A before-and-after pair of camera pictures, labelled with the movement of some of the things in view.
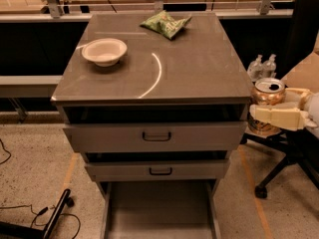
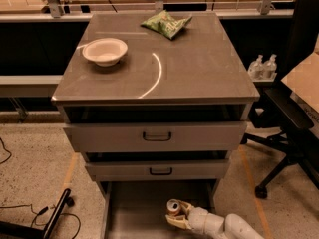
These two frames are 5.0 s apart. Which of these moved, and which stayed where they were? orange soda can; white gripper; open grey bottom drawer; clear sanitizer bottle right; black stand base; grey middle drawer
Moved: white gripper; orange soda can
Stayed: black stand base; clear sanitizer bottle right; grey middle drawer; open grey bottom drawer
